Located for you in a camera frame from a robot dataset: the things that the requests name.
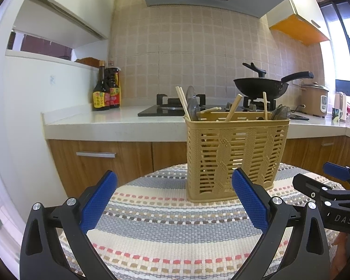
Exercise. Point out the beige rice cooker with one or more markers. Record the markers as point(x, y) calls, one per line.
point(312, 99)

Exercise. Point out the wooden chopstick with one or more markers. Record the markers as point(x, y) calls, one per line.
point(233, 108)
point(264, 105)
point(184, 100)
point(181, 102)
point(210, 110)

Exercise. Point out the black wok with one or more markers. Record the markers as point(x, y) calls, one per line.
point(259, 87)

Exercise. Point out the white electric kettle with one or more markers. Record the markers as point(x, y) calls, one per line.
point(340, 100)

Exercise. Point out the black glass gas stove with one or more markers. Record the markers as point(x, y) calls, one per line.
point(151, 111)

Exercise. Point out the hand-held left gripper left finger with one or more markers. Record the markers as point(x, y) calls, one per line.
point(99, 201)

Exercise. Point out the brown wooden board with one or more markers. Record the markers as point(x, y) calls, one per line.
point(88, 60)

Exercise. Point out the white wall cabinet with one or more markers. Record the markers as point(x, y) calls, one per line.
point(61, 20)

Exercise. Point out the dark soy sauce bottle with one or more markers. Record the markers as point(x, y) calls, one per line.
point(101, 93)

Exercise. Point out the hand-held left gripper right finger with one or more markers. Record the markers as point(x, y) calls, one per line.
point(250, 201)

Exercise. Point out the white kitchen countertop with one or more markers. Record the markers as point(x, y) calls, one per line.
point(110, 122)

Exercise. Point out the dark red-label sauce bottle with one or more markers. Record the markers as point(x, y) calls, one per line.
point(114, 90)

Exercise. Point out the striped woven table mat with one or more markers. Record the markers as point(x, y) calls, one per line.
point(169, 233)

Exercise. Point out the dark mug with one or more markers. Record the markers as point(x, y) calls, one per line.
point(337, 114)

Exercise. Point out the orange wall cabinet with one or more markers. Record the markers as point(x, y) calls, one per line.
point(300, 29)

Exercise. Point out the person's right hand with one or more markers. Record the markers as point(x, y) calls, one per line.
point(340, 250)

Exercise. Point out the tan plastic utensil basket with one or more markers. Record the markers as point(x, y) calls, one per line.
point(218, 151)

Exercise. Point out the dark framed window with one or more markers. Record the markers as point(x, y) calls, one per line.
point(344, 35)

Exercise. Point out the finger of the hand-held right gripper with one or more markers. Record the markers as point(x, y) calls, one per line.
point(312, 185)
point(337, 171)

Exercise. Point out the wooden kitchen base cabinet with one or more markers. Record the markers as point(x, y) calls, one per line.
point(128, 157)

